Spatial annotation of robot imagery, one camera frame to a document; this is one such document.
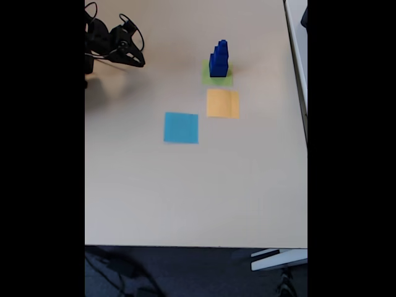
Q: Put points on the large blue cube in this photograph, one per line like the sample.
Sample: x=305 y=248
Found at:
x=216 y=71

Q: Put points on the orange paper square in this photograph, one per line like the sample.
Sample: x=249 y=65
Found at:
x=222 y=103

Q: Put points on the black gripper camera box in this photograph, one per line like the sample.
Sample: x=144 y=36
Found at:
x=130 y=27

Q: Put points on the small blue cube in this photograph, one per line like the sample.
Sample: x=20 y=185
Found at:
x=222 y=51

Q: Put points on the green paper square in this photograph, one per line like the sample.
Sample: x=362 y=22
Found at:
x=205 y=81

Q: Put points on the dark blue object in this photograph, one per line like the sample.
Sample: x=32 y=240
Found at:
x=304 y=18

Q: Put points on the tiny blue cube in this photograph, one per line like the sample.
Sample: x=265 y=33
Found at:
x=222 y=43

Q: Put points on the white table foot bar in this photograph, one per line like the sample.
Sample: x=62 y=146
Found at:
x=278 y=261

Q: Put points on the medium blue cube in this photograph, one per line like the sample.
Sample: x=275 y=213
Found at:
x=221 y=60

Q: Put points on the light blue paper square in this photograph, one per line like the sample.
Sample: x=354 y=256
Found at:
x=181 y=128

